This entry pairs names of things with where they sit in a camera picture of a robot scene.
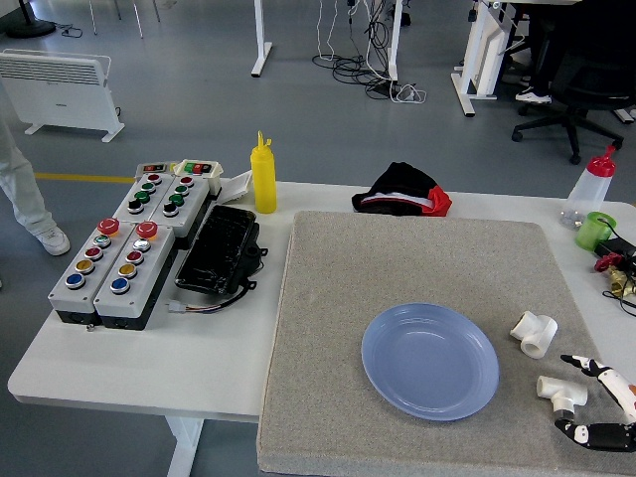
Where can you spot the white panel heater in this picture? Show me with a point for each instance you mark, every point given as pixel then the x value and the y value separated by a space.
pixel 54 94

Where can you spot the metal chair legs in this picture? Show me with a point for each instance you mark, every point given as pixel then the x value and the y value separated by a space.
pixel 137 20

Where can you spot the black power adapter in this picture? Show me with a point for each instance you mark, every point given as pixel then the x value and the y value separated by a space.
pixel 618 247

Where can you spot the grey button box green button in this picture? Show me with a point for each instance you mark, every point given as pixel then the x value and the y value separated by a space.
pixel 69 298

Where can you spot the grey button box silver button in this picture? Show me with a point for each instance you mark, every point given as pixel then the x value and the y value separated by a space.
pixel 149 278

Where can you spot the white desk leg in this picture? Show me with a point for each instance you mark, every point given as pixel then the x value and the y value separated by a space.
pixel 260 35
pixel 395 45

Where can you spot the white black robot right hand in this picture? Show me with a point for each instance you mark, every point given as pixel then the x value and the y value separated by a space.
pixel 618 385

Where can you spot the seated person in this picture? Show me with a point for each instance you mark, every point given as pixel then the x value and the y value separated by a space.
pixel 539 49

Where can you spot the white green red switch box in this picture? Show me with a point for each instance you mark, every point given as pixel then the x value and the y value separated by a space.
pixel 201 169

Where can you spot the green plastic cup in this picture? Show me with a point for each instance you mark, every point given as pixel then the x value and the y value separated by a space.
pixel 591 233

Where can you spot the blue plate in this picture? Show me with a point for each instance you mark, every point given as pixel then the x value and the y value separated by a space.
pixel 429 363

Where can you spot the white plastic piece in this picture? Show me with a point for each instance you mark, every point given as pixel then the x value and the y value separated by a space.
pixel 238 186

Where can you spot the white table leg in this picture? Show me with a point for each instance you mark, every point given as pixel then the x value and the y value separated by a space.
pixel 184 447

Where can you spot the clear squeeze bottle red cap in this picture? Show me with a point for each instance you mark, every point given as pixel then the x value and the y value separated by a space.
pixel 588 194

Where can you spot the black plastic controller case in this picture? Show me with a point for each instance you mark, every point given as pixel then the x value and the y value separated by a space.
pixel 216 253

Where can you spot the black red white cloth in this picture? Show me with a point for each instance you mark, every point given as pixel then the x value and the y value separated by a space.
pixel 402 189

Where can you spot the black fan base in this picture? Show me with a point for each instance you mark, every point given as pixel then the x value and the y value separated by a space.
pixel 30 29

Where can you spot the black office chair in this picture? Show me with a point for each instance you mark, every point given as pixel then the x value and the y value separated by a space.
pixel 576 114

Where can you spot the grey-brown mat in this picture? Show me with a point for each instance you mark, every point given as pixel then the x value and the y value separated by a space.
pixel 397 263

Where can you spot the grey button box black knob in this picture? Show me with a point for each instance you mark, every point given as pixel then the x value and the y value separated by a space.
pixel 191 204
pixel 126 196

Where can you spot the grey red black switch box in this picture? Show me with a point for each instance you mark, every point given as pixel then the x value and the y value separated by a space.
pixel 154 168

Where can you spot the white tee fitting metal end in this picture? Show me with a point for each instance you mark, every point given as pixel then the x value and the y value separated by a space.
pixel 564 391

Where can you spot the white desk frame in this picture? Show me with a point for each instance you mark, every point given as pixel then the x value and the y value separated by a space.
pixel 479 49

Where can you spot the yellow squeeze bottle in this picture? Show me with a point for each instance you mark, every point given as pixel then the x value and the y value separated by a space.
pixel 263 179

